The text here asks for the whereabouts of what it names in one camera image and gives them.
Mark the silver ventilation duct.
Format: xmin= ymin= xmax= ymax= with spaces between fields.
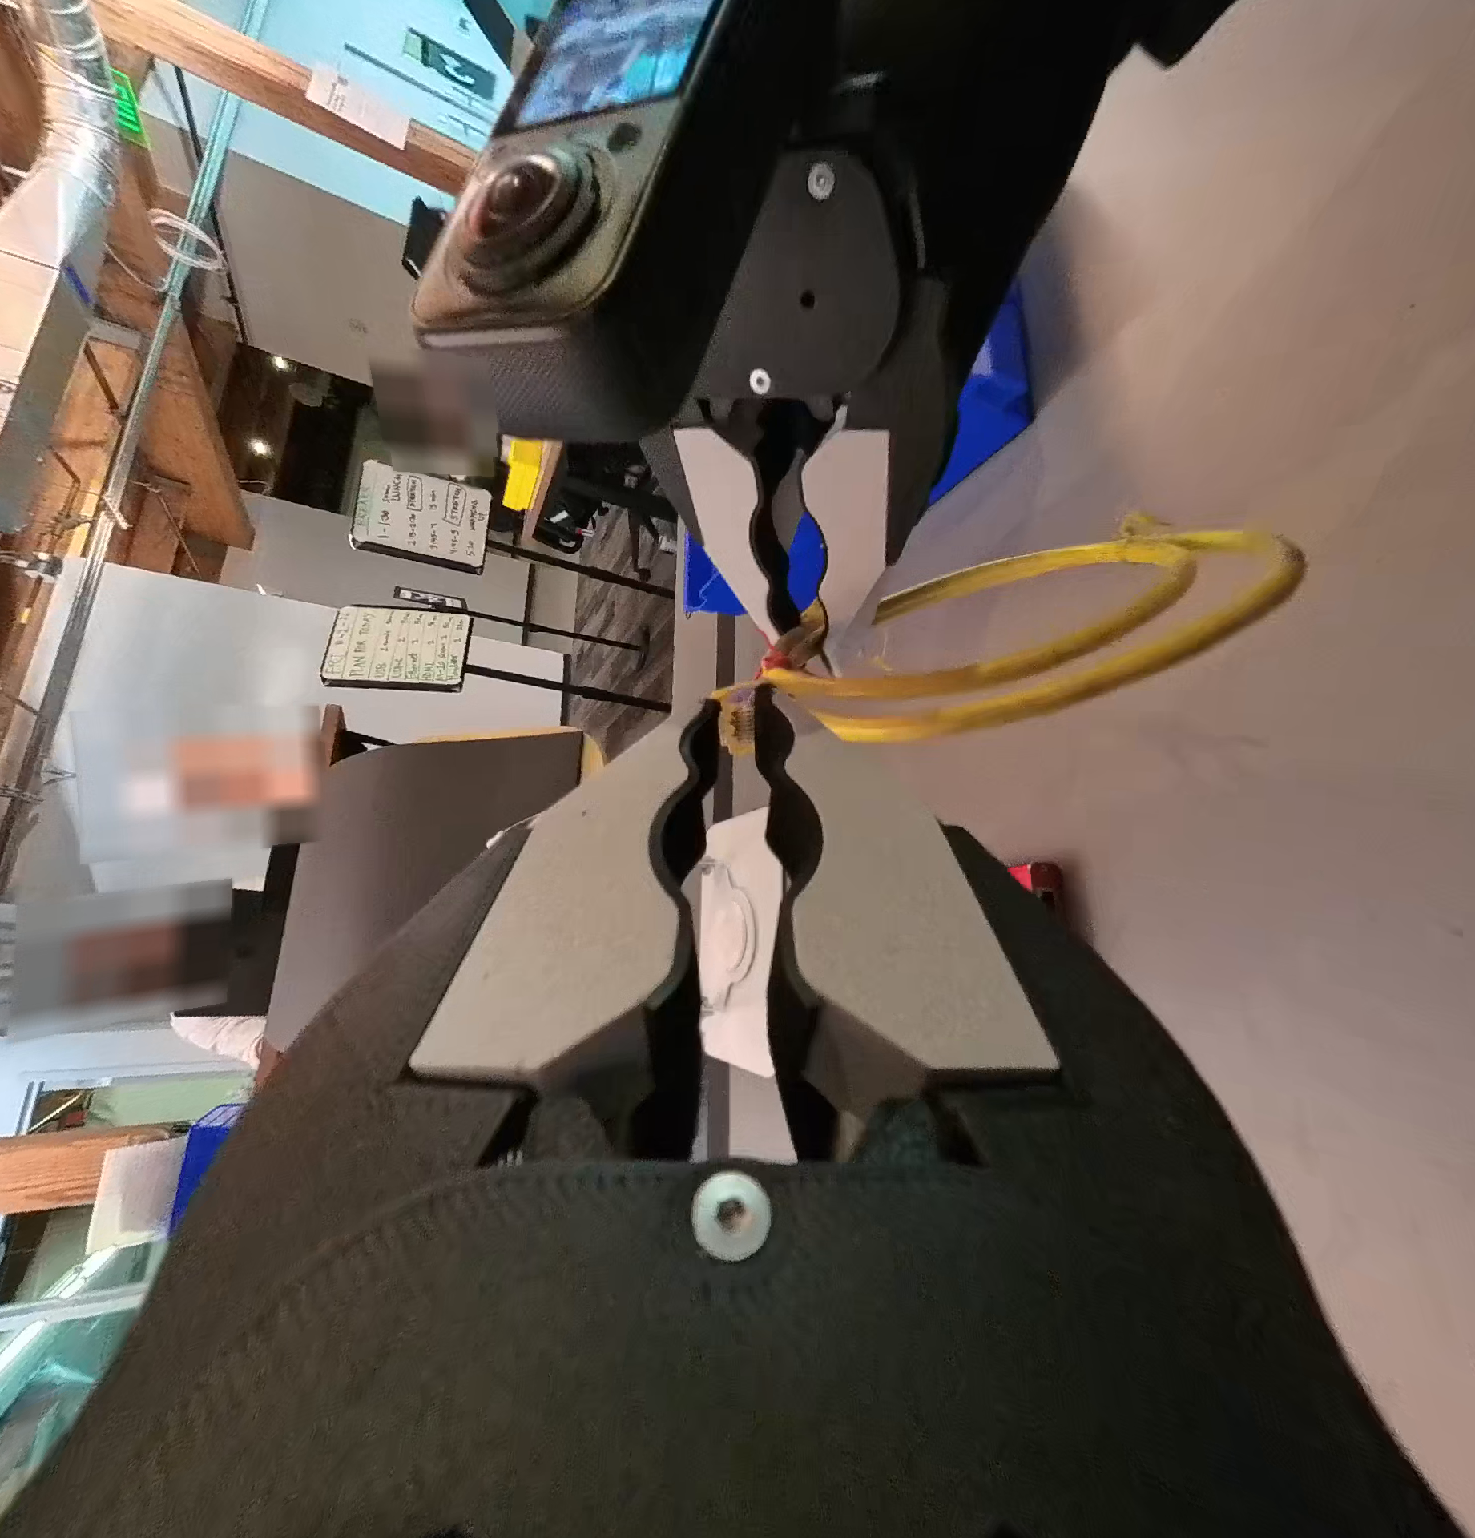
xmin=0 ymin=0 xmax=131 ymax=530

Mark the blue plastic bin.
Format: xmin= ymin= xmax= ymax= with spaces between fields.
xmin=683 ymin=281 xmax=1035 ymax=619

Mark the yellow ethernet cable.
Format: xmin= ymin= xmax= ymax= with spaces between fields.
xmin=707 ymin=514 xmax=1306 ymax=748

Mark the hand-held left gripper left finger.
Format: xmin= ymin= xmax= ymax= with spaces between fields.
xmin=406 ymin=701 xmax=722 ymax=1156

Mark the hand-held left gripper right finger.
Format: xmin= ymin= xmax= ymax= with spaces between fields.
xmin=758 ymin=701 xmax=1062 ymax=1148

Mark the blue plastic crate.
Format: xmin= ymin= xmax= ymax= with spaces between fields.
xmin=169 ymin=1103 xmax=243 ymax=1239

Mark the clear plastic lid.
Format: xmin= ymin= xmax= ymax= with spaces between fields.
xmin=683 ymin=806 xmax=789 ymax=1079

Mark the yellow plastic bin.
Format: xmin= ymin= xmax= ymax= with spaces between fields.
xmin=499 ymin=437 xmax=566 ymax=511

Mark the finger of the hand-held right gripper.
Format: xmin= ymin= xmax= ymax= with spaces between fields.
xmin=796 ymin=425 xmax=897 ymax=643
xmin=667 ymin=423 xmax=801 ymax=636

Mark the dark wall sign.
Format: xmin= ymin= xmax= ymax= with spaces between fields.
xmin=403 ymin=25 xmax=497 ymax=102

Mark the whiteboard on black stand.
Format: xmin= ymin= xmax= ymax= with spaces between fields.
xmin=319 ymin=600 xmax=671 ymax=712
xmin=348 ymin=456 xmax=677 ymax=591

